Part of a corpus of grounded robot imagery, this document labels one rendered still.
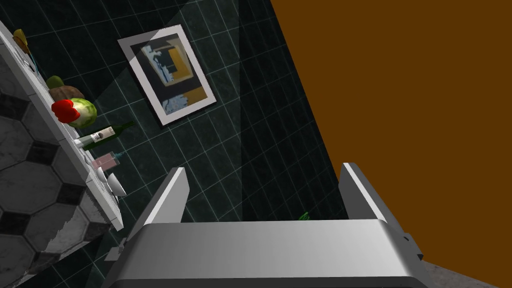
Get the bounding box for white framed abstract picture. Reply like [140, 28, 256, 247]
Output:
[117, 23, 218, 127]

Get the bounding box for white counter with food and bottles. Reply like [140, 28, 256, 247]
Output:
[0, 19, 137, 233]

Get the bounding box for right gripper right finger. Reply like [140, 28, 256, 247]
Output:
[338, 162, 404, 235]

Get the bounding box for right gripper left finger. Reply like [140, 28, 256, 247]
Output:
[127, 166, 191, 241]

